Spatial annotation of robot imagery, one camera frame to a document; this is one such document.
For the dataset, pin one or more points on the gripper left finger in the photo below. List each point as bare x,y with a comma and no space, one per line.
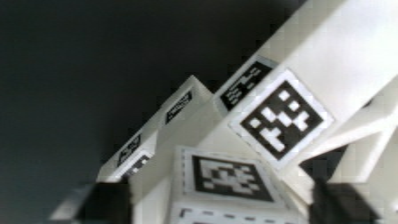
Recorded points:
96,205

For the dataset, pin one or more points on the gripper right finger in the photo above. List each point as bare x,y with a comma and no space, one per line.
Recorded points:
339,206

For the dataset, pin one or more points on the white chair seat part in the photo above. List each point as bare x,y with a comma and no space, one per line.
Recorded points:
202,134

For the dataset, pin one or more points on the white tagged cube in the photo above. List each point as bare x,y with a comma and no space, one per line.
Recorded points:
224,191

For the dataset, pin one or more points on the white chair back frame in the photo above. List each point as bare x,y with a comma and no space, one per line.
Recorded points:
334,48

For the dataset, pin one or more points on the white chair leg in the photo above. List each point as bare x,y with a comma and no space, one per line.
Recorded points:
142,144

